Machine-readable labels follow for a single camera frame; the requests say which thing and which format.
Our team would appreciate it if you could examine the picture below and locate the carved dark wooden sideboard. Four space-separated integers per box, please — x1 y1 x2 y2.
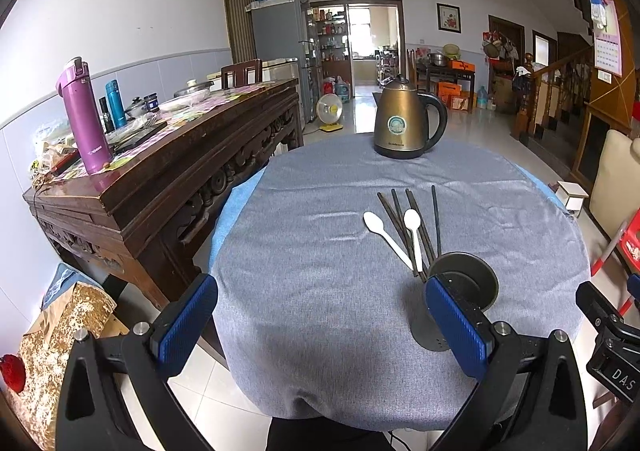
23 79 303 308

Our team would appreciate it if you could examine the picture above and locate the dark metal utensil holder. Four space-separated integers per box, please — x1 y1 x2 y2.
409 252 499 353

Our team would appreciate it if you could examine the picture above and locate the white plastic spoon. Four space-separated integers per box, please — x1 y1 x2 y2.
404 208 423 275
362 211 413 271

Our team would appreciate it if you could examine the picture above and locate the cream sofa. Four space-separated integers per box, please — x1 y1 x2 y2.
589 129 640 237

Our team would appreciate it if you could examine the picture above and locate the wall calendar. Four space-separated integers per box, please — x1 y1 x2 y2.
589 0 623 77

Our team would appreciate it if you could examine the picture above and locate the teal thermos bottle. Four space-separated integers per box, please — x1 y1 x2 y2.
105 79 127 129

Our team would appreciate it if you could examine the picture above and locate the purple thermos bottle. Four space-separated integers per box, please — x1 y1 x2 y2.
55 56 113 174

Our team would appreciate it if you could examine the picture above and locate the dark wooden side table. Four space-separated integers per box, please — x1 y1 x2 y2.
416 61 476 113

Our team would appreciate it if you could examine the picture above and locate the wooden stair railing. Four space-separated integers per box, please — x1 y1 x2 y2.
511 47 593 142

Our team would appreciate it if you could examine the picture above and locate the small white stool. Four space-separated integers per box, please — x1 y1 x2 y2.
555 181 589 218

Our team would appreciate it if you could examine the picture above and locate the grey refrigerator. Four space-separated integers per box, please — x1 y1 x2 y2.
245 0 321 122

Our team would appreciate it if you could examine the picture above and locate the small yellow electric fan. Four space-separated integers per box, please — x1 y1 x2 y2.
316 93 343 132

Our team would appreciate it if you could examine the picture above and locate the framed flower picture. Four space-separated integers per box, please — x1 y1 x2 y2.
436 3 461 34

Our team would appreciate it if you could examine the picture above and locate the gold electric kettle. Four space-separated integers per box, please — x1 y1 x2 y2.
373 74 448 159

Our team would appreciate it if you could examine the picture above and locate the grey tablecloth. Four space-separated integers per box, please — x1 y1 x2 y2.
210 134 590 431

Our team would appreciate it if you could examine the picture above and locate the gold sequin bag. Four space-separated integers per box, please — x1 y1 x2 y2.
12 283 116 450

